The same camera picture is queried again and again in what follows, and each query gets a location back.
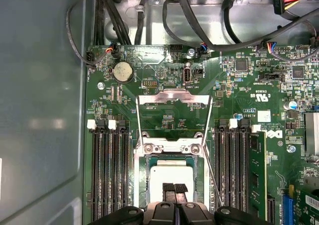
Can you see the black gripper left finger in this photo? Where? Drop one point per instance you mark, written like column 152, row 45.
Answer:
column 169, row 192

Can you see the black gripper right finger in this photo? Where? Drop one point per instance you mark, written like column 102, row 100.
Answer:
column 181, row 193

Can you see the silver CPU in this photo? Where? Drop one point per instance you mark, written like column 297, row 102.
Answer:
column 172, row 172

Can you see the metal socket cover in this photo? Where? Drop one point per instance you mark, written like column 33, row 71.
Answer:
column 174, row 95

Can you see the metal locking lever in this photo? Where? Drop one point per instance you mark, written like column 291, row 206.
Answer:
column 212, row 175

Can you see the CPU socket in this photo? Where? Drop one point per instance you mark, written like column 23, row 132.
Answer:
column 137, row 172

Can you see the black RAM slot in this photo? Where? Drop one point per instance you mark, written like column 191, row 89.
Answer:
column 94, row 172
column 232, row 172
column 125, row 172
column 105, row 172
column 243, row 172
column 115, row 172
column 220, row 172

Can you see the black expansion slot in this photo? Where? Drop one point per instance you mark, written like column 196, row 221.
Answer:
column 271, row 210

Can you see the blue expansion slot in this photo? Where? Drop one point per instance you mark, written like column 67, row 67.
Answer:
column 289, row 210

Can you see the green RAM stick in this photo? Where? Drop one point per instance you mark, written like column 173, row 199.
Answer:
column 258, row 160

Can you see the internal USB port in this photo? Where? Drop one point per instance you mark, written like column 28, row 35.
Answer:
column 187, row 74

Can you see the green motherboard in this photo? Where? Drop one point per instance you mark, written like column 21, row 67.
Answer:
column 164, row 70

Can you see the graphics card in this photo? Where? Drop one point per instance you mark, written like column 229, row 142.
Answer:
column 309, row 187

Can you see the coin battery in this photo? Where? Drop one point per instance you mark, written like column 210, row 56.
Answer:
column 122, row 72

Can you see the silver blue capacitor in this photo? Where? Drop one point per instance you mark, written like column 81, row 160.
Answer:
column 289, row 105

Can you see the silver heat sink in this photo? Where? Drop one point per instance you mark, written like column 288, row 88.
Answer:
column 312, row 133

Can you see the white case label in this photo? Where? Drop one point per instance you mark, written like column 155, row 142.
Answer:
column 0, row 177

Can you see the black PC case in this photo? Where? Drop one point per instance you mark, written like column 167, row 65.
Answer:
column 37, row 85

